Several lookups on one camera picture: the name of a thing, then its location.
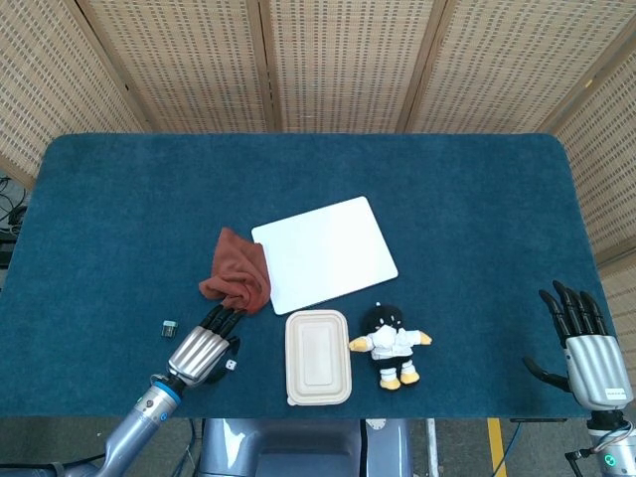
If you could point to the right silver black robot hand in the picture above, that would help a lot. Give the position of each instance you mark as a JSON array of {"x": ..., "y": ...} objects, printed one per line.
[{"x": 593, "y": 370}]

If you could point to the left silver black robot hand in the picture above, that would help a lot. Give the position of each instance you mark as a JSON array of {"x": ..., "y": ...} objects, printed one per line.
[{"x": 199, "y": 354}]

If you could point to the small white die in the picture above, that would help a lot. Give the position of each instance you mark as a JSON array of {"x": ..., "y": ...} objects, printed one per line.
[{"x": 231, "y": 365}]

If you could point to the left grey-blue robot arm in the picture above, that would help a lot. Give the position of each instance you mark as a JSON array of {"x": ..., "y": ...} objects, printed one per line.
[{"x": 124, "y": 432}]

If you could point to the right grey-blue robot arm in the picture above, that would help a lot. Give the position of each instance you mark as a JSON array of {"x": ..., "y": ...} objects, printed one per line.
[{"x": 608, "y": 447}]

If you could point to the rust red cloth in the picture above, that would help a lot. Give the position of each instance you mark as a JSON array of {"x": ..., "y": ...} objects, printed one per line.
[{"x": 238, "y": 273}]

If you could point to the beige lidded food container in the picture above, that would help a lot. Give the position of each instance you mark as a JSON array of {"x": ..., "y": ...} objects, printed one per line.
[{"x": 318, "y": 357}]

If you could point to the yellow floor tape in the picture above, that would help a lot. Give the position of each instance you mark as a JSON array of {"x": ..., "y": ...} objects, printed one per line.
[{"x": 496, "y": 447}]

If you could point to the grey-blue robot torso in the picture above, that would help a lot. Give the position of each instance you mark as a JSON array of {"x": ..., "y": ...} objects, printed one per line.
[{"x": 303, "y": 447}]

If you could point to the white rectangular board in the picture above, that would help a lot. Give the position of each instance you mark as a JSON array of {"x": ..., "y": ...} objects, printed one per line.
[{"x": 323, "y": 253}]

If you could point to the black penguin plush toy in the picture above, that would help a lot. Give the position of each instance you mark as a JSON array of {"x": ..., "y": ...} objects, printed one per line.
[{"x": 390, "y": 343}]

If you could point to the blue table mat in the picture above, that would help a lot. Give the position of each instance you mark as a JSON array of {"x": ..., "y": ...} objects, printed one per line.
[{"x": 318, "y": 174}]

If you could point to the woven bamboo folding screen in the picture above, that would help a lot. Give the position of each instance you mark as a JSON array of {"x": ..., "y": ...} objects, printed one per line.
[{"x": 318, "y": 64}]

